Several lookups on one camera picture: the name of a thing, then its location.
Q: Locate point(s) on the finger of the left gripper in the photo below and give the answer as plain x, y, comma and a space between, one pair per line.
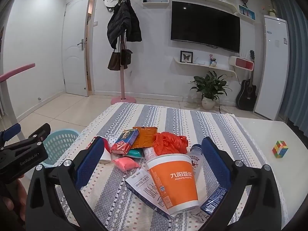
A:
8, 134
38, 136

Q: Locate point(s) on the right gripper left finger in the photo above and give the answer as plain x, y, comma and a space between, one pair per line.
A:
44, 210

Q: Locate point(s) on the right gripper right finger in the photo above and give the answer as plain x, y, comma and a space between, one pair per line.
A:
252, 201

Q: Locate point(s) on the dark blue small carton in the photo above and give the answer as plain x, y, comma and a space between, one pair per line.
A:
213, 201

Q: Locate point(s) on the red blue snack box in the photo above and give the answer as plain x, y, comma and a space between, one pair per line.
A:
125, 141

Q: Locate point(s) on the clear plastic bottle blue cap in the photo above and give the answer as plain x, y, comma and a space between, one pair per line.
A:
197, 159

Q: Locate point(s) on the pink plastic packet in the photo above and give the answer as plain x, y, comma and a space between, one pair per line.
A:
125, 164

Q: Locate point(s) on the orange paper cup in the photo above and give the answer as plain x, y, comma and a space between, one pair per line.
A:
173, 180

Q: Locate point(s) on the teal plastic packet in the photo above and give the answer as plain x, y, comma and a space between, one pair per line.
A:
135, 153

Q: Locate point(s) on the orange plastic bag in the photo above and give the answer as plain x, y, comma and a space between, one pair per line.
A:
168, 143

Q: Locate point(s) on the pink white tube bottle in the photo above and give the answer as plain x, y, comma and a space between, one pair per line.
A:
149, 153

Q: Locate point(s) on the white room door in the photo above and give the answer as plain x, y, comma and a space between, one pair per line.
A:
73, 47

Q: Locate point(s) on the person's left hand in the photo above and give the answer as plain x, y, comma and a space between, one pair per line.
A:
22, 199

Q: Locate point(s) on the light blue plastic basket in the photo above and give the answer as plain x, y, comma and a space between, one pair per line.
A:
57, 143

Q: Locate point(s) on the pink rimmed white stand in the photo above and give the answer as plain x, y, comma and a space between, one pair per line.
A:
8, 117

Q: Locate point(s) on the colourful rubik's cube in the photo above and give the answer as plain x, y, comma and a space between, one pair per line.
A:
280, 149

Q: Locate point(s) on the pink coat rack stand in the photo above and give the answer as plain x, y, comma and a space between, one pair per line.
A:
122, 98

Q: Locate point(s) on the brown hanging handbag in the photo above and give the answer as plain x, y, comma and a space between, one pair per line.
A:
115, 63

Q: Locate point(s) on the orange foil wrapper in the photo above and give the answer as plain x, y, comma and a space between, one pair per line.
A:
145, 138

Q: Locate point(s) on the black acoustic guitar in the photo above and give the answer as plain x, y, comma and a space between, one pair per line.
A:
246, 98

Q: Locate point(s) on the black hanging handbag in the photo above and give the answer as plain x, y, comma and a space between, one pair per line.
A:
125, 55

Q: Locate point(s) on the white refrigerator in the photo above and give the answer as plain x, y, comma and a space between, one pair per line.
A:
275, 70

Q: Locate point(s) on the green potted plant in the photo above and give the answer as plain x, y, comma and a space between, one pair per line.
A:
211, 87

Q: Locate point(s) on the small colourful figurine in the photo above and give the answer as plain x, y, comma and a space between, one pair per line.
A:
213, 62

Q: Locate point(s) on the framed butterfly picture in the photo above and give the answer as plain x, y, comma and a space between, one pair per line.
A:
186, 57

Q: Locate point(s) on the blue grey curtain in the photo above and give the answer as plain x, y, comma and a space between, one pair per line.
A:
294, 104

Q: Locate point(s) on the red white wall box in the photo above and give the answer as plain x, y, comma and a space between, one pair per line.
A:
241, 63

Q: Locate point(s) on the lower white wall shelf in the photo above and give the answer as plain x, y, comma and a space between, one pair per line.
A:
233, 73

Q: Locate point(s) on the black wall television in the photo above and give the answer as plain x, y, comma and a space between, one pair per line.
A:
205, 25

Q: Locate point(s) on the blue wall box shelf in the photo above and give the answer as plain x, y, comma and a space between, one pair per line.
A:
246, 13

